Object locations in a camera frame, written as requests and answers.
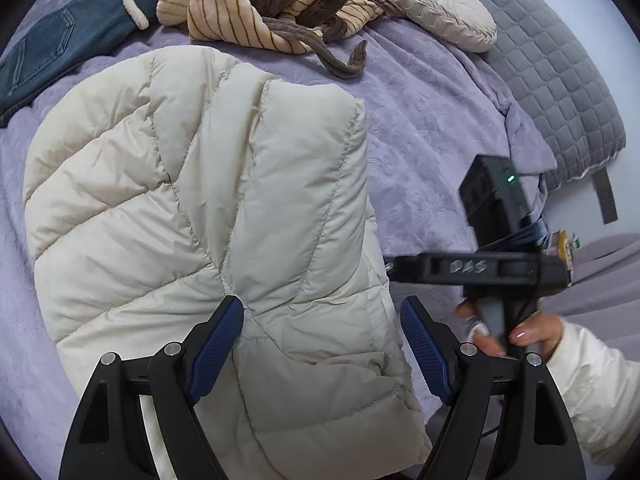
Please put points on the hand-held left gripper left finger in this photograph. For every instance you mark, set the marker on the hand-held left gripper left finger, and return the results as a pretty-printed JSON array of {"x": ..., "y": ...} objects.
[{"x": 220, "y": 340}]

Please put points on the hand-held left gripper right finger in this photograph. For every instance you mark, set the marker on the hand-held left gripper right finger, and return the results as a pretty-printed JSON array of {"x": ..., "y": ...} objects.
[{"x": 422, "y": 345}]

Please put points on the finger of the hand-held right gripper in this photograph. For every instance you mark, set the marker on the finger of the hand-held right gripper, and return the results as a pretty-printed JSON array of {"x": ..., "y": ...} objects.
[{"x": 410, "y": 267}]

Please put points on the cream puffer jacket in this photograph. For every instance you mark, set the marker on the cream puffer jacket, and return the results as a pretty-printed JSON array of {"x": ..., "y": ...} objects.
[{"x": 200, "y": 185}]

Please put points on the person's right forearm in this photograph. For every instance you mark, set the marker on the person's right forearm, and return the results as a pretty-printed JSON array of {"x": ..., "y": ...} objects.
[{"x": 595, "y": 385}]

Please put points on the person's right hand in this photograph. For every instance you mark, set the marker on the person's right hand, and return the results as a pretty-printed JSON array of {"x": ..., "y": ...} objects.
[{"x": 537, "y": 332}]

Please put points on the purple plush blanket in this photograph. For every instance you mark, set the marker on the purple plush blanket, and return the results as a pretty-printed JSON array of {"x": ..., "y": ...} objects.
[{"x": 425, "y": 120}]

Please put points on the grey quilted bedspread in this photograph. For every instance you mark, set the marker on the grey quilted bedspread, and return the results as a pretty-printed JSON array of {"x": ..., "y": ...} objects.
[{"x": 550, "y": 70}]

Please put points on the cream textured pillow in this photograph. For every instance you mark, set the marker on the cream textured pillow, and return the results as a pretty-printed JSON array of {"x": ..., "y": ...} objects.
[{"x": 445, "y": 10}]

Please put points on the beige brown striped fleece garment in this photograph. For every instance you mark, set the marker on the beige brown striped fleece garment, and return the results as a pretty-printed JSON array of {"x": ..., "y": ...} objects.
[{"x": 225, "y": 15}]

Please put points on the blue jeans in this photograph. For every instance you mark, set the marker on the blue jeans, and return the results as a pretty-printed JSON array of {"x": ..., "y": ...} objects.
[{"x": 60, "y": 45}]

